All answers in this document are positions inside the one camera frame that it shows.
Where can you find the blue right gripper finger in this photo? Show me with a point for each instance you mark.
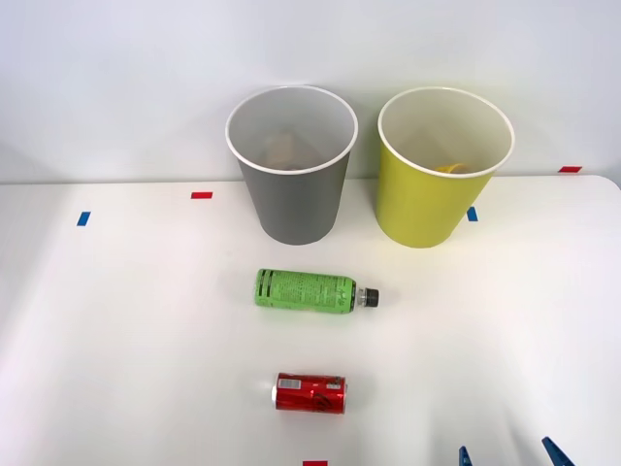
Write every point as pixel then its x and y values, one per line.
pixel 465 457
pixel 558 454

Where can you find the yellow drink can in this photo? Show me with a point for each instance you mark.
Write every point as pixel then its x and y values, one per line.
pixel 453 169

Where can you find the red drink can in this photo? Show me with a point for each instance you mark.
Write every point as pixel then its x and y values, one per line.
pixel 310 395

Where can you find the green labelled plastic bottle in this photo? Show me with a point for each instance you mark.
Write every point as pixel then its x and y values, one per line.
pixel 301 291

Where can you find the yellow-green plastic waste bin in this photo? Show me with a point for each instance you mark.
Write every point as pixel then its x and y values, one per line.
pixel 422 209

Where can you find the grey plastic waste bin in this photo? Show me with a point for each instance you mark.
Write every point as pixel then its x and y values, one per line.
pixel 296 204

